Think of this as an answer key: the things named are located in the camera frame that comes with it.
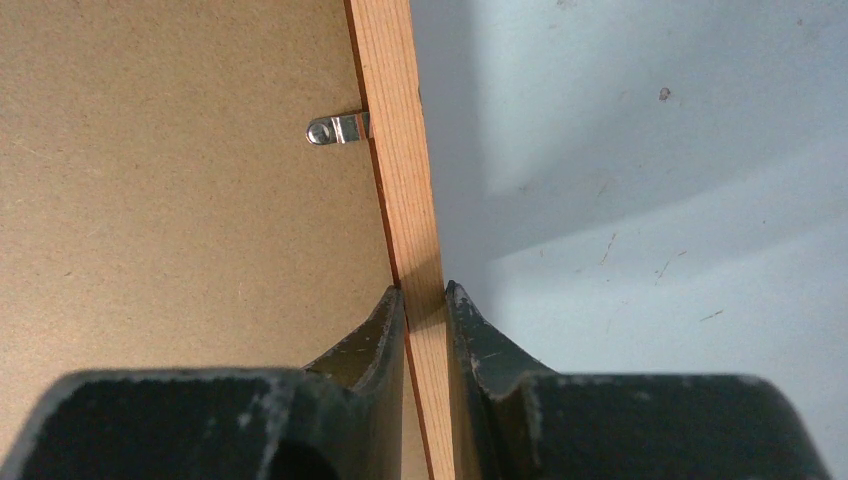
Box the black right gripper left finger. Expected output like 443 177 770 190
1 287 405 479

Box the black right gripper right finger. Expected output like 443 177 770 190
445 282 829 479

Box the metal turn clip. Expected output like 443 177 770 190
306 111 372 146

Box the wooden picture frame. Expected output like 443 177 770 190
350 1 456 479

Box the brown fibreboard backing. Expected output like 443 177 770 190
1 1 429 479

